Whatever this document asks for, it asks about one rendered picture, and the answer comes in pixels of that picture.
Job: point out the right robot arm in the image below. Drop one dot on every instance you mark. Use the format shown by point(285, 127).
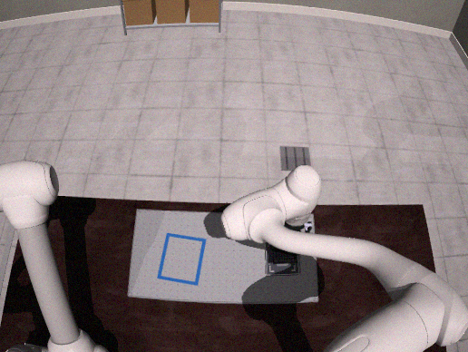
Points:
point(425, 308)

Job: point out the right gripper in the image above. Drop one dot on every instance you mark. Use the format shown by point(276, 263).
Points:
point(307, 226)

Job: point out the blue tape outline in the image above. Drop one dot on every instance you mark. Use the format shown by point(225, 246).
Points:
point(200, 260)

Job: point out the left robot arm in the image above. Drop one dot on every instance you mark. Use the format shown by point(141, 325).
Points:
point(27, 189)

